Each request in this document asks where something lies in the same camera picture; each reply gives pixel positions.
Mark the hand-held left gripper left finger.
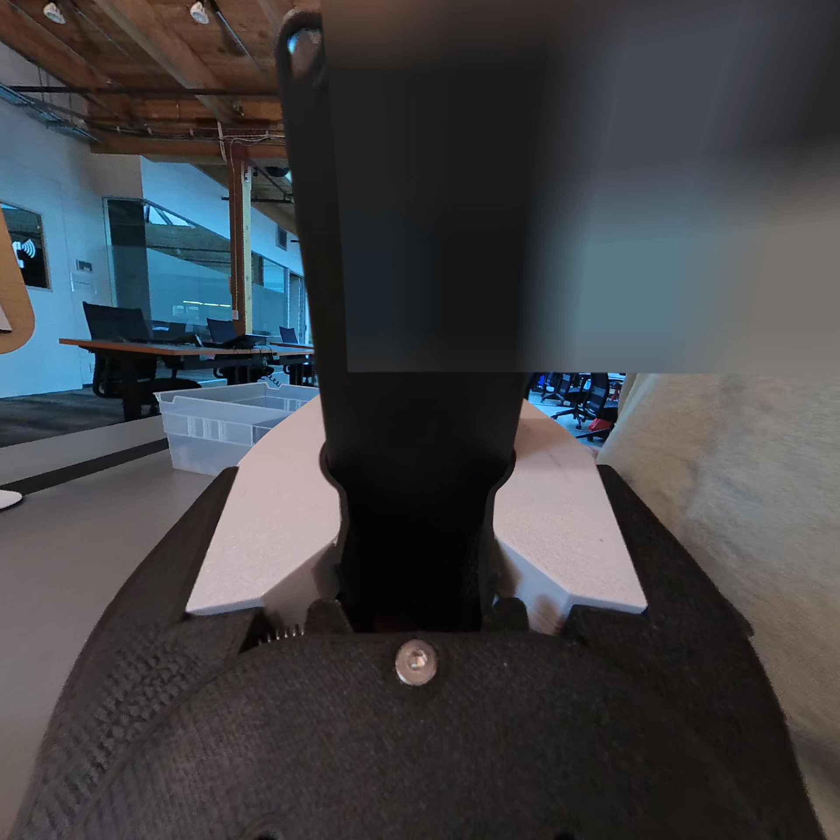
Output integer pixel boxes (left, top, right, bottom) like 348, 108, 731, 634
185, 392, 343, 616

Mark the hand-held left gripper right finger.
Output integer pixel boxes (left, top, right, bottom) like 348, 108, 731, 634
489, 399, 648, 636

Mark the clear plastic bin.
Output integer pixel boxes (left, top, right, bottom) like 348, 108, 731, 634
154, 382, 322, 476

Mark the black usb hub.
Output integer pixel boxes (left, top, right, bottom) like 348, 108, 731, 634
274, 8, 531, 631

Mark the black office chair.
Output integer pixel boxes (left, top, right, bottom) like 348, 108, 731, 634
82, 301, 201, 398
532, 373, 621, 431
206, 318, 271, 385
279, 325, 315, 385

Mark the cream knit sweater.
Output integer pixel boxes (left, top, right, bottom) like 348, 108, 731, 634
596, 373, 840, 840

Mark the wooden office desk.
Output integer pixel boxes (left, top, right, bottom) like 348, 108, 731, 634
59, 336, 316, 421

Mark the wooden display board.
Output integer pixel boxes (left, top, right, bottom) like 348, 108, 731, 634
0, 206, 35, 355

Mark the black phone icon sign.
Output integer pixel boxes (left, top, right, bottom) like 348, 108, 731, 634
0, 202, 51, 290

